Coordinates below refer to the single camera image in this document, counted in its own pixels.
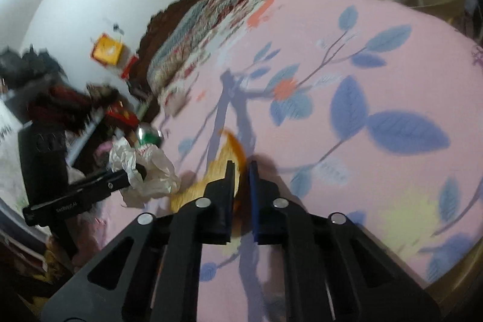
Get white plastic bag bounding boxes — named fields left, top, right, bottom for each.
left=109, top=137, right=181, bottom=209

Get clear plastic water bottle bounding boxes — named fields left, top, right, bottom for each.
left=135, top=123, right=165, bottom=147

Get orange peel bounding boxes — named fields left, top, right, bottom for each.
left=169, top=128, right=251, bottom=241

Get pink floral blanket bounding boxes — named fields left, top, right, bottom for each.
left=155, top=0, right=482, bottom=313

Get dark wooden headboard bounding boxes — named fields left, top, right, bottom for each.
left=128, top=0, right=200, bottom=102

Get floral patchwork quilt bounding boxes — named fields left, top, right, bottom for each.
left=146, top=0, right=266, bottom=96

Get red yellow wall calendar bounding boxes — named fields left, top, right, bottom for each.
left=90, top=33, right=138, bottom=80

